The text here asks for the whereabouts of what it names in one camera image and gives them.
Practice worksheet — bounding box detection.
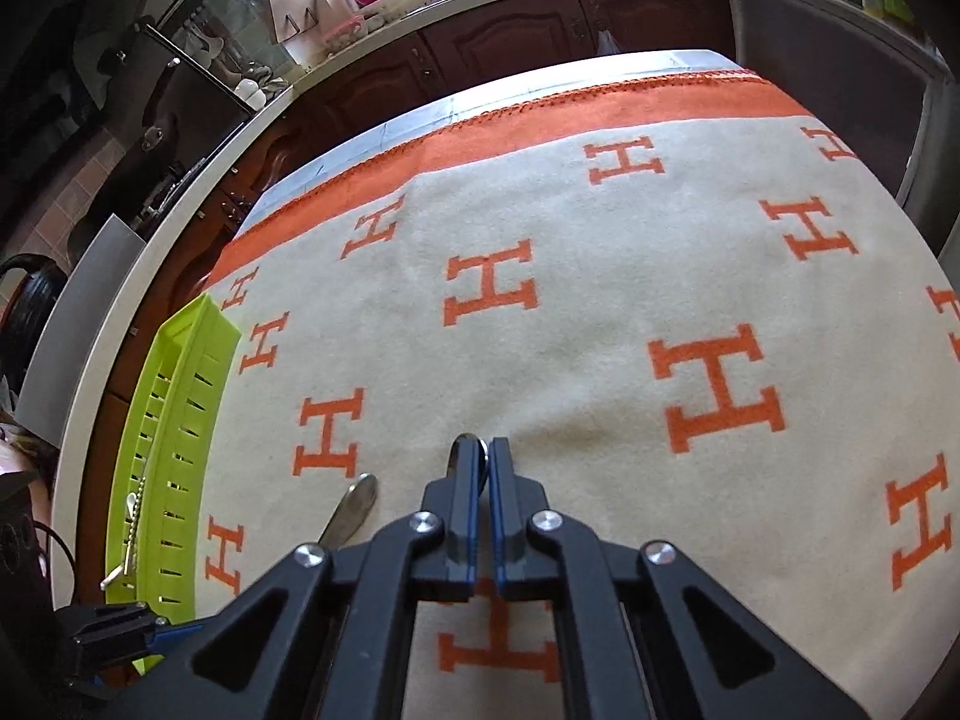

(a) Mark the black device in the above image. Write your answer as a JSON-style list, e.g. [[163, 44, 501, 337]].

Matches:
[[0, 469, 50, 608]]

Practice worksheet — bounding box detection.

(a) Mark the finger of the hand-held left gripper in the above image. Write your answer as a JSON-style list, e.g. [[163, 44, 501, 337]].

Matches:
[[71, 602, 200, 672]]

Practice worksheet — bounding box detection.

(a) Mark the black pot with handle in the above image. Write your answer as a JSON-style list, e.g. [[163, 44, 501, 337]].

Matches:
[[0, 253, 68, 376]]

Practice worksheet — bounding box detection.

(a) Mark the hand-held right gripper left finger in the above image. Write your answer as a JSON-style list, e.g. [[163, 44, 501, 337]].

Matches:
[[105, 433, 481, 720]]

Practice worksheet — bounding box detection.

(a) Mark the light blue tablecloth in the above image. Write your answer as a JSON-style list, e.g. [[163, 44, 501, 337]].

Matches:
[[247, 49, 740, 218]]

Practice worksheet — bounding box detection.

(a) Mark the orange and white printed blanket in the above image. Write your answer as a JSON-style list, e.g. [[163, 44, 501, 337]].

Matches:
[[191, 75, 960, 720]]

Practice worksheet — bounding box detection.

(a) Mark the wooden cutting board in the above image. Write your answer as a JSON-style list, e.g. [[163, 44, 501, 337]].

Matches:
[[259, 0, 346, 42]]

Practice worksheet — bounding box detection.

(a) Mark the steel fork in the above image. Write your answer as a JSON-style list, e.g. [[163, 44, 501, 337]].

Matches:
[[319, 472, 377, 547]]

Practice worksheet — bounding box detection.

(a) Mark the gas stove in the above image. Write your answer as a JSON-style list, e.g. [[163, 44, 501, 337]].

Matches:
[[131, 154, 230, 222]]

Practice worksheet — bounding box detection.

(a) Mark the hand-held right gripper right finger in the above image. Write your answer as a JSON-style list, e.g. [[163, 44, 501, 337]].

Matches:
[[491, 435, 871, 720]]

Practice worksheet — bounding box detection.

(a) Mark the grey steel appliance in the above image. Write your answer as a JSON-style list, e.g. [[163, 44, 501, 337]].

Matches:
[[731, 0, 953, 211]]

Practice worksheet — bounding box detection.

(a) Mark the stainless steel panel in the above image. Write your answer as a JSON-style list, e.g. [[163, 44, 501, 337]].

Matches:
[[16, 214, 147, 451]]

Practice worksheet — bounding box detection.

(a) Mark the green plastic utensil tray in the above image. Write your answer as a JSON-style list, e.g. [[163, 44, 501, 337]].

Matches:
[[103, 292, 242, 676]]

